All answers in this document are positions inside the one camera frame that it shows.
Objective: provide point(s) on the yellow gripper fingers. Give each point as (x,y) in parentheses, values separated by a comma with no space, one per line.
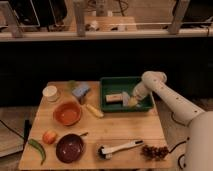
(132,102)

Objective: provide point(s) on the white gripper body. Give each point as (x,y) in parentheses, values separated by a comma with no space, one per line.
(140,91)

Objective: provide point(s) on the grey towel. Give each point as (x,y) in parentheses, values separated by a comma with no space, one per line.
(125,98)

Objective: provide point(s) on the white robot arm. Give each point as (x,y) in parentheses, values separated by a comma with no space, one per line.
(199,146)

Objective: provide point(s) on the wooden block in tray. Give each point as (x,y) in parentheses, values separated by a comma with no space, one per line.
(114,98)

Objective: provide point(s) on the green plastic tray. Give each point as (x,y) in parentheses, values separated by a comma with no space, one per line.
(116,85)

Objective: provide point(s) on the green small object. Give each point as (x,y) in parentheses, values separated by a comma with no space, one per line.
(72,84)

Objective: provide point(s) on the orange bowl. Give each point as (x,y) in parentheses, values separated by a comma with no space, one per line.
(68,113)

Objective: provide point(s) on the dark purple bowl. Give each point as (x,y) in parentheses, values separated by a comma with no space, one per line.
(70,148)

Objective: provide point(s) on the white cup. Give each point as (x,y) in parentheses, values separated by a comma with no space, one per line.
(51,93)

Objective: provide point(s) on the red yellow apple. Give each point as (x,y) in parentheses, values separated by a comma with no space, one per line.
(49,137)

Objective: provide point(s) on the green chili pepper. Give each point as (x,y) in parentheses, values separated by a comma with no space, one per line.
(35,144)

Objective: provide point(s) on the white handled brush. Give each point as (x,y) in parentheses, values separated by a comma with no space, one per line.
(107,152)

